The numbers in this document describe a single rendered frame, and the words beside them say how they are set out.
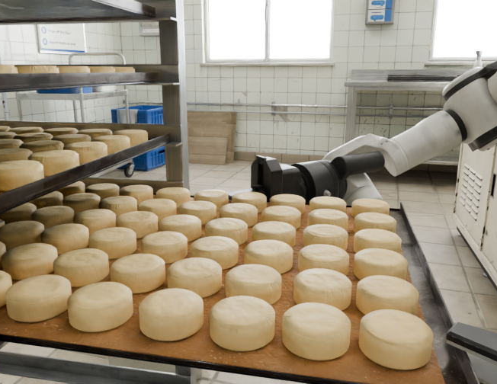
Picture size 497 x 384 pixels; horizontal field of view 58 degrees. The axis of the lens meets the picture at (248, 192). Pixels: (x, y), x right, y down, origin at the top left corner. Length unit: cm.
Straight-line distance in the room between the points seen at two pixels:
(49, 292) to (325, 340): 22
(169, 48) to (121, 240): 33
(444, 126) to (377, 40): 394
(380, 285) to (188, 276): 17
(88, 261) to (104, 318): 10
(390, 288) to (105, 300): 23
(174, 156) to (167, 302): 39
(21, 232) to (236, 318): 30
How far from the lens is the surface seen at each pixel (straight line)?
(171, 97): 72
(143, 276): 42
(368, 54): 477
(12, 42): 434
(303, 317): 35
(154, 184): 75
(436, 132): 86
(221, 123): 496
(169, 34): 72
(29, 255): 49
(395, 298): 39
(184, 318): 35
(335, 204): 62
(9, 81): 43
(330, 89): 481
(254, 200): 63
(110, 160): 54
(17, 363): 105
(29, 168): 46
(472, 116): 87
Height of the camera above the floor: 97
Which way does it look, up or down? 15 degrees down
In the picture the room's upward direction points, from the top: straight up
